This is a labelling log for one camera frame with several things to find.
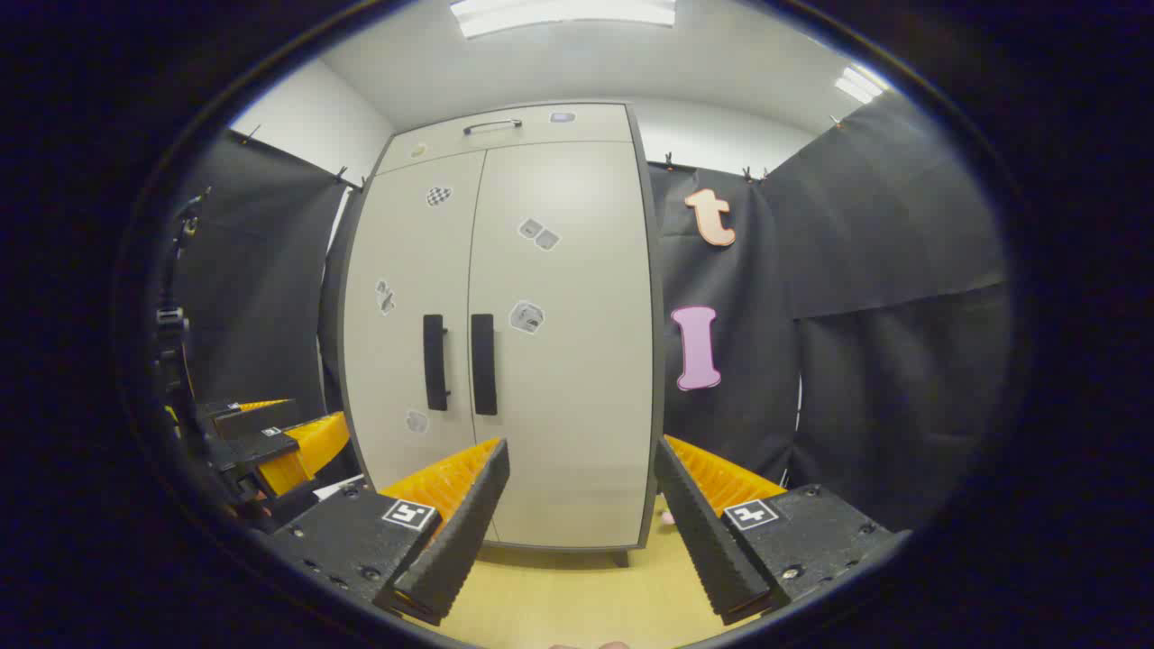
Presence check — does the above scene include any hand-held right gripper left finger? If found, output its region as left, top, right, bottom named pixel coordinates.
left=269, top=437, right=511, bottom=626

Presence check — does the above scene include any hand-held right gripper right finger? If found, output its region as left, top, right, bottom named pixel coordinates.
left=653, top=434, right=910, bottom=626

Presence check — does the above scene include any grey double-door shoe cabinet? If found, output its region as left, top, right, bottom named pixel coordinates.
left=317, top=101, right=666, bottom=569

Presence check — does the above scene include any black door handle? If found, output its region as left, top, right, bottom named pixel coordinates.
left=470, top=313, right=499, bottom=416
left=423, top=314, right=451, bottom=412

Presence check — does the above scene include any cabinet door with square stickers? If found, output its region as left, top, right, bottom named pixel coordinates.
left=469, top=140, right=655, bottom=549

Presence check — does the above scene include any cabinet door with checkered sticker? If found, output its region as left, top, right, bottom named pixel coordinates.
left=343, top=151, right=488, bottom=542

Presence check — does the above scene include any grey cabinet drawer front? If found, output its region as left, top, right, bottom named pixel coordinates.
left=377, top=103, right=634, bottom=177

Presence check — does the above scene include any small ceiling light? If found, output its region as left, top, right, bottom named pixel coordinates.
left=834, top=65, right=889, bottom=105

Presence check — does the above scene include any long ceiling light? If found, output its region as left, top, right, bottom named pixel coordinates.
left=451, top=0, right=677, bottom=39

